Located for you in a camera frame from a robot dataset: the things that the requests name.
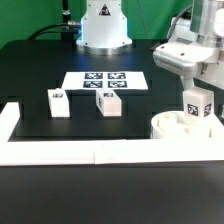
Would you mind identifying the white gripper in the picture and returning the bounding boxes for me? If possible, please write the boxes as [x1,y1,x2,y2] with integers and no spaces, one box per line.
[153,42,224,90]

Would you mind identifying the white round stool seat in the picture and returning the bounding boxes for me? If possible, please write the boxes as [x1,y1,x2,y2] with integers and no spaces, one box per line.
[151,111,212,139]

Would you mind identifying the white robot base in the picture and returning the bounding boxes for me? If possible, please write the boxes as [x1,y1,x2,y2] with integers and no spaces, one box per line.
[76,0,132,55]

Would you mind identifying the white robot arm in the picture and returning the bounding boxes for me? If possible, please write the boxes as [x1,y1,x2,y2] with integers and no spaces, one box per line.
[153,0,224,90]

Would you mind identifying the white sheet with tags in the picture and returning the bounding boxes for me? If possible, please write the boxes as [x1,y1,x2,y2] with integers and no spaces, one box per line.
[62,71,148,90]

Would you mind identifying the white U-shaped boundary fence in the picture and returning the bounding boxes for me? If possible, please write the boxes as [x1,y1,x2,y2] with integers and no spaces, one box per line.
[0,102,224,166]

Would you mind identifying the black cable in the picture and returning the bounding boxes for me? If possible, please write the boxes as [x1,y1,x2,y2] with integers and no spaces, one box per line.
[27,20,82,41]

